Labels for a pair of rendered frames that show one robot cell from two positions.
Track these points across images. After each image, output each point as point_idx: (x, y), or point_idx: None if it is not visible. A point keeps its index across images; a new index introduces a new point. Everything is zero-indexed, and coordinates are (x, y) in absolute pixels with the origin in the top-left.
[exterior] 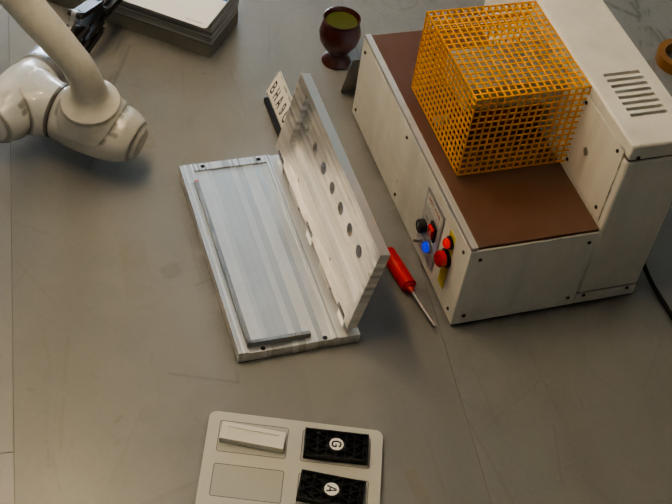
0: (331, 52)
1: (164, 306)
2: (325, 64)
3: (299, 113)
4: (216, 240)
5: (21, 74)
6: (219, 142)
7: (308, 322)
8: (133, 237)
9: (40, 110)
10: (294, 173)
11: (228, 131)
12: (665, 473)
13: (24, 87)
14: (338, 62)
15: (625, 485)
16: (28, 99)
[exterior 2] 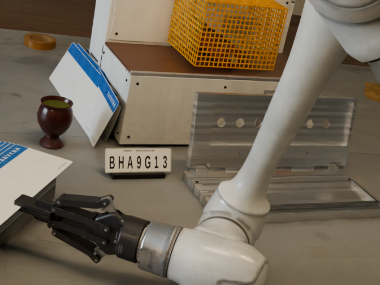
0: (65, 131)
1: (357, 241)
2: (59, 147)
3: (213, 117)
4: (296, 204)
5: (216, 236)
6: (170, 203)
7: (341, 182)
8: (299, 251)
9: (246, 239)
10: (230, 155)
11: (155, 198)
12: (358, 115)
13: (234, 235)
14: (61, 139)
15: (372, 124)
16: (244, 238)
